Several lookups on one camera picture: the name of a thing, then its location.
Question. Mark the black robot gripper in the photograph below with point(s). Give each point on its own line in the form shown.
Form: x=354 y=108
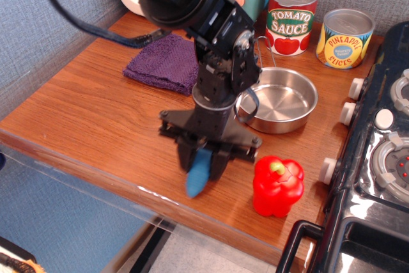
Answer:
x=213 y=126

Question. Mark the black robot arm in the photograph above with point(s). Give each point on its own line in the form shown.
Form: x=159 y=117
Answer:
x=224 y=39

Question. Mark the red toy bell pepper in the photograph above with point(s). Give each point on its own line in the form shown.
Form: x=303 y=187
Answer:
x=277 y=185

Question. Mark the purple folded towel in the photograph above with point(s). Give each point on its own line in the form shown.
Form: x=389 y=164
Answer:
x=169 y=63

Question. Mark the small steel pan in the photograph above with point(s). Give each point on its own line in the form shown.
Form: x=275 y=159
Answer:
x=280 y=101

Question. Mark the tomato sauce can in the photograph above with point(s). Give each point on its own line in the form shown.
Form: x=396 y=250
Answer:
x=289 y=24

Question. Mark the black toy stove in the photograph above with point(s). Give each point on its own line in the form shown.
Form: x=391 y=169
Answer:
x=365 y=228

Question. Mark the pineapple slices can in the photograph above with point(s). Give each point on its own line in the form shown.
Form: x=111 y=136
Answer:
x=344 y=38

